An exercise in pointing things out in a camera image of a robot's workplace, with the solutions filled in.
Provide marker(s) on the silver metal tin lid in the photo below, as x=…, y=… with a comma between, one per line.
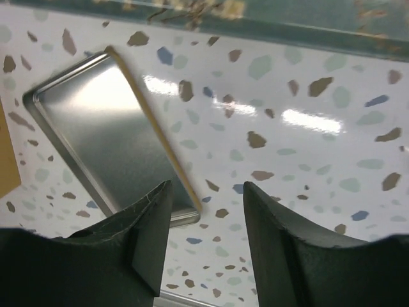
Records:
x=99, y=121

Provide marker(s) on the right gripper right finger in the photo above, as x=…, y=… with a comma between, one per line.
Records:
x=297, y=262

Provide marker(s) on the floral teal serving tray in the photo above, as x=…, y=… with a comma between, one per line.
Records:
x=369, y=28

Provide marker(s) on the gold metal tin box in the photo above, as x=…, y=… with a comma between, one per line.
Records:
x=9, y=172

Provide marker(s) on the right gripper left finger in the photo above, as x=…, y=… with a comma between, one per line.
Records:
x=116, y=262

